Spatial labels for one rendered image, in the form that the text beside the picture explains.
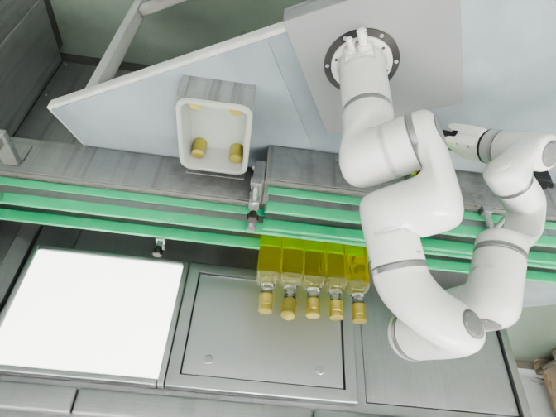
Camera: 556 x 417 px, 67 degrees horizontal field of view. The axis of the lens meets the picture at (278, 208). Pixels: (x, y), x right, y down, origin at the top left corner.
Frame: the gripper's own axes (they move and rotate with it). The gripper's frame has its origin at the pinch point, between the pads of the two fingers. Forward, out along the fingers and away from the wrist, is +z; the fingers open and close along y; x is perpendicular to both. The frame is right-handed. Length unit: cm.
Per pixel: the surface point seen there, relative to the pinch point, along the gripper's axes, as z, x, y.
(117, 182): 36, 47, 58
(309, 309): 0, 51, 10
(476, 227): -6.4, 14.3, -18.7
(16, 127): 90, 52, 89
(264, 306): 4, 55, 20
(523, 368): 167, 67, -389
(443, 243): -0.5, 21.3, -17.6
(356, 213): 4.5, 25.5, 8.4
